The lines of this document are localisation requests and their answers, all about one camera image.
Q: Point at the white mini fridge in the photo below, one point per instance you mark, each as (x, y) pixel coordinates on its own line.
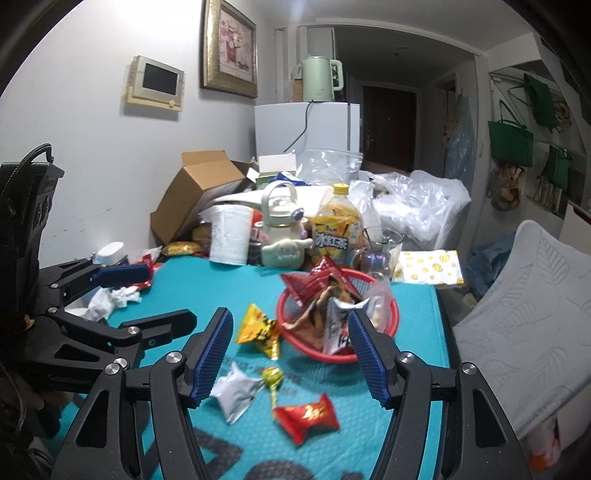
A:
(281, 129)

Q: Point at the yellow orange snack packet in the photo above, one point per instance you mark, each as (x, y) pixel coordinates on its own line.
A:
(258, 327)

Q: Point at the red white snack packet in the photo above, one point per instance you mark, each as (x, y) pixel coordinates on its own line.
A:
(147, 261)

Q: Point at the crumpled white tissue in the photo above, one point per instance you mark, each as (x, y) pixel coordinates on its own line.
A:
(115, 297)

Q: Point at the yellow iced tea bottle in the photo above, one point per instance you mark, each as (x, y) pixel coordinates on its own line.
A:
(330, 240)

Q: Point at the yellow noodle packet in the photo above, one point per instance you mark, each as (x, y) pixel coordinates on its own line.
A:
(182, 249)

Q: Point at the clear zip plastic bag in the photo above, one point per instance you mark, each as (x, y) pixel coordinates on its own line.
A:
(332, 166)

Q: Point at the grey embossed chair cushion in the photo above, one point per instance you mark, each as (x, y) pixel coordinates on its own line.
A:
(521, 332)

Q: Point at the clear plastic bags pile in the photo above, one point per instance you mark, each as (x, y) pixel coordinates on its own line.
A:
(415, 203)

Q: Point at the dark brown door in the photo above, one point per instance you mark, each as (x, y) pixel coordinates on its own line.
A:
(390, 124)

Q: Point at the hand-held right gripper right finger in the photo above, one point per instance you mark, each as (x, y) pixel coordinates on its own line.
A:
(367, 364)

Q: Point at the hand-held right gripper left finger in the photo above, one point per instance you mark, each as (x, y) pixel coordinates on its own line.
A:
(214, 357)

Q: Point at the teal table mat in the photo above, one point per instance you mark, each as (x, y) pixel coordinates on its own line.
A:
(175, 286)

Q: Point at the blue cloth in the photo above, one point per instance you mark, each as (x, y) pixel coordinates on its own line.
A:
(489, 263)

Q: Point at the large green tote bag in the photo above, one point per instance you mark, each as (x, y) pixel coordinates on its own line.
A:
(510, 143)

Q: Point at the wall intercom panel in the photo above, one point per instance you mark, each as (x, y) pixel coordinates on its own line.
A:
(159, 78)

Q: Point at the small white carton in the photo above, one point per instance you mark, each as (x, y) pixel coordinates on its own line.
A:
(277, 164)

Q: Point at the cream cartoon water bottle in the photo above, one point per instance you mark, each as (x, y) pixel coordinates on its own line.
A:
(281, 249)

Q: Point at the clear plastic snack bag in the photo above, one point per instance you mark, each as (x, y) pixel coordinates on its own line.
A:
(381, 300)

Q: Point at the white paper towel roll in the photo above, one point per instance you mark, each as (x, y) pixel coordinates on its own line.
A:
(228, 235)

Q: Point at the patterned woven bag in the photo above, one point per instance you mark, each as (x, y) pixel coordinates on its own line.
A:
(505, 189)

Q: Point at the blue white packet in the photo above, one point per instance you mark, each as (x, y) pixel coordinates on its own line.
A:
(291, 177)

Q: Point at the green electric kettle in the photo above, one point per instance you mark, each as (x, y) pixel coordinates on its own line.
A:
(318, 78)

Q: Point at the orange white plastic bag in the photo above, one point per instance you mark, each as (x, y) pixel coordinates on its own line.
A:
(545, 443)

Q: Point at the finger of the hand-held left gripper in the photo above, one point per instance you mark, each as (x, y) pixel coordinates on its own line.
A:
(171, 323)
(122, 275)

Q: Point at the red plastic mesh basket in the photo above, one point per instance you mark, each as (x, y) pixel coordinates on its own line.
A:
(295, 340)

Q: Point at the hanging clear plastic cover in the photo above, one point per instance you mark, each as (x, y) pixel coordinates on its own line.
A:
(461, 138)

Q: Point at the open cardboard box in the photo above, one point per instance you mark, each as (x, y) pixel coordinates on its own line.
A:
(194, 194)

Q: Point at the white plastic container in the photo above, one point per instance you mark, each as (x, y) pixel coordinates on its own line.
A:
(111, 253)

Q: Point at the white silver snack packet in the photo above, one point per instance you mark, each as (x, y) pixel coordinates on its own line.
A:
(233, 392)

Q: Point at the red candy packet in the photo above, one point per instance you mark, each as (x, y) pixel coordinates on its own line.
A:
(307, 415)

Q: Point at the yellow lollipop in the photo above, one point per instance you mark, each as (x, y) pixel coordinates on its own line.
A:
(270, 376)

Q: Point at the clear glass mug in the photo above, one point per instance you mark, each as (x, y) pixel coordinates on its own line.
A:
(378, 254)

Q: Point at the brown snack packet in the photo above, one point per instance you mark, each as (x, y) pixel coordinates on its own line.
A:
(323, 314)

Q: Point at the gold framed picture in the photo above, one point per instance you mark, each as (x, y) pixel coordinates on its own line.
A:
(231, 46)

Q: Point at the smiley print paper box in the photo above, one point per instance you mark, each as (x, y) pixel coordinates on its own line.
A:
(429, 267)

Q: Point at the large red snack packet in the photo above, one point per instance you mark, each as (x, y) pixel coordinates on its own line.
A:
(314, 281)

